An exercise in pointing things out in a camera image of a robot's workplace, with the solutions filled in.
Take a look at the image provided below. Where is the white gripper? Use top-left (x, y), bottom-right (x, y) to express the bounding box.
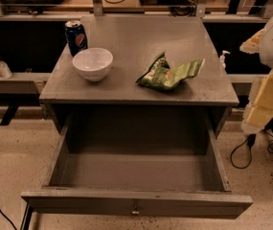
top-left (239, 29), bottom-right (273, 134)

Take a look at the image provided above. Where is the green jalapeno chip bag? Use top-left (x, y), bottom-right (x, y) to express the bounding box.
top-left (136, 52), bottom-right (205, 91)

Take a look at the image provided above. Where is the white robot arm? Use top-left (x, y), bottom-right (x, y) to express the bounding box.
top-left (239, 16), bottom-right (273, 134)

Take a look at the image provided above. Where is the open grey top drawer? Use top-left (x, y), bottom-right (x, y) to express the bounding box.
top-left (22, 108), bottom-right (253, 219)

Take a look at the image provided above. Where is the white pump dispenser bottle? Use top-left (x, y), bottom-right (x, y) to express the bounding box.
top-left (219, 50), bottom-right (231, 69)

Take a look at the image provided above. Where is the grey wooden cabinet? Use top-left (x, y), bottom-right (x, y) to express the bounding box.
top-left (39, 14), bottom-right (239, 134)

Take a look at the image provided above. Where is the white ceramic bowl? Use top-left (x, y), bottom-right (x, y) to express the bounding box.
top-left (72, 48), bottom-right (113, 81)

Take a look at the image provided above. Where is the blue pepsi soda can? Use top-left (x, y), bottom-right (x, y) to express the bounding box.
top-left (65, 20), bottom-right (88, 56)

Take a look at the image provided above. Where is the black floor cable right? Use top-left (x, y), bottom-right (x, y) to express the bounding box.
top-left (230, 125), bottom-right (273, 170)

